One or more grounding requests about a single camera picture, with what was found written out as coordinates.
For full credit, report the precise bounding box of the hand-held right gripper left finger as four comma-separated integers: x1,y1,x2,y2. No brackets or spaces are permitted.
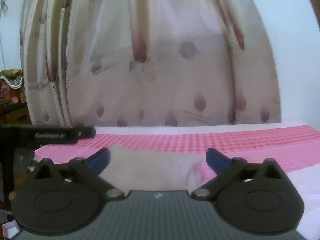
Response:
35,147,125,201

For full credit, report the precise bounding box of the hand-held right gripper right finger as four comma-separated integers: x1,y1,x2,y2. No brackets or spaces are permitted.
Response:
191,147,284,201

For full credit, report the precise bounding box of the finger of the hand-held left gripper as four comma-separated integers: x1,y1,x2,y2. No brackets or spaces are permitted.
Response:
77,126,96,140

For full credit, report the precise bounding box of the beige shirt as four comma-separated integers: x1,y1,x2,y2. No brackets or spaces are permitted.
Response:
102,143,203,191

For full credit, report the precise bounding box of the brown wooden cabinet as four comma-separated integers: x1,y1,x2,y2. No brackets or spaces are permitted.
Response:
0,102,32,126

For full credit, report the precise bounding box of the bed with pink checked sheet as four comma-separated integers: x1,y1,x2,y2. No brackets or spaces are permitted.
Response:
32,121,320,240

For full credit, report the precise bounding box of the colourful patterned bag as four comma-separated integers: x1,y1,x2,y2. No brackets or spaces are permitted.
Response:
0,68,25,103

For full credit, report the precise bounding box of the small pink white box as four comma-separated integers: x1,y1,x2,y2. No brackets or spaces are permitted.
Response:
2,221,21,238

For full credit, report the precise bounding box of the beige leaf print curtain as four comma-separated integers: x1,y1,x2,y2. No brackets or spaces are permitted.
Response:
19,0,282,128

